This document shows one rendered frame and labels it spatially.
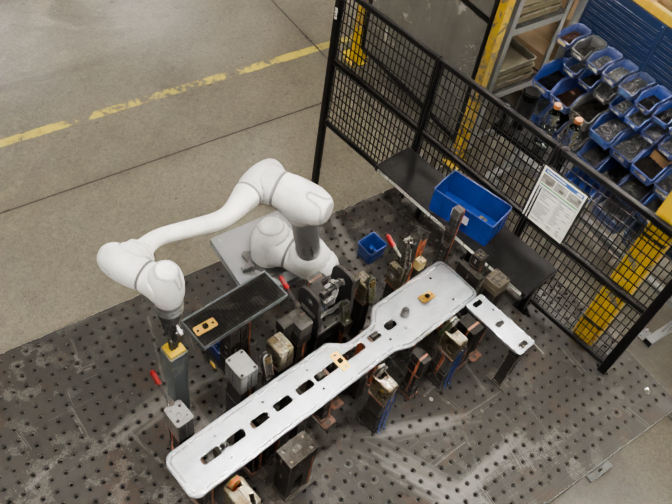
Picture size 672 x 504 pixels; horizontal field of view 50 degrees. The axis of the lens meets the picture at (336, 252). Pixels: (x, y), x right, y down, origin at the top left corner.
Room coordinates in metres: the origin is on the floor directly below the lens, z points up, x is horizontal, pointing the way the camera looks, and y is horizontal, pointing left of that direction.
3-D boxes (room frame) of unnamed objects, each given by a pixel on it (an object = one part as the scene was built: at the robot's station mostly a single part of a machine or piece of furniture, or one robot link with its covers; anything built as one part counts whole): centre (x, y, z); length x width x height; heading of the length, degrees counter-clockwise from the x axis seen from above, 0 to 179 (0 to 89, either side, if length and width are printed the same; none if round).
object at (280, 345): (1.33, 0.13, 0.89); 0.13 x 0.11 x 0.38; 50
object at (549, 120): (2.27, -0.73, 1.53); 0.06 x 0.06 x 0.20
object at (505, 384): (1.59, -0.78, 0.84); 0.11 x 0.06 x 0.29; 50
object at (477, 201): (2.17, -0.53, 1.09); 0.30 x 0.17 x 0.13; 59
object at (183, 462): (1.34, -0.09, 1.00); 1.38 x 0.22 x 0.02; 140
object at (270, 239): (1.93, 0.28, 0.91); 0.18 x 0.16 x 0.22; 72
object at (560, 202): (2.08, -0.82, 1.30); 0.23 x 0.02 x 0.31; 50
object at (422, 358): (1.46, -0.40, 0.84); 0.11 x 0.08 x 0.29; 50
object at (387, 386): (1.29, -0.27, 0.87); 0.12 x 0.09 x 0.35; 50
